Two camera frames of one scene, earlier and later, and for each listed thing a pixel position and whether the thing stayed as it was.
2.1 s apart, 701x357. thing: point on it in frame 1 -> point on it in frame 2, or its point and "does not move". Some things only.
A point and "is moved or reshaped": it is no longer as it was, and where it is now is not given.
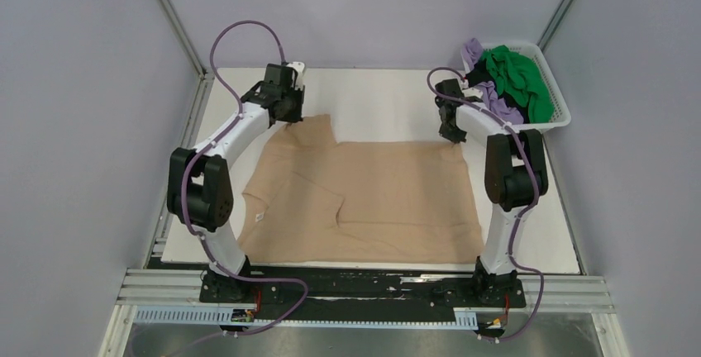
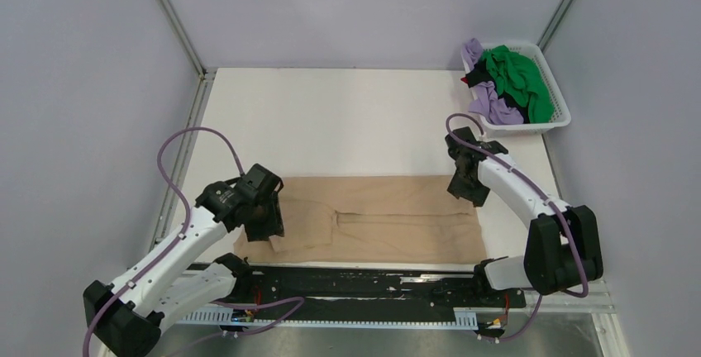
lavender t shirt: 472,50 does not move
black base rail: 357,293 does not move
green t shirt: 518,78 does not move
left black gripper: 297,116 -> 275,224
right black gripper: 452,136 -> 475,196
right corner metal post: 565,4 does not move
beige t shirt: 312,199 is moved or reshaped
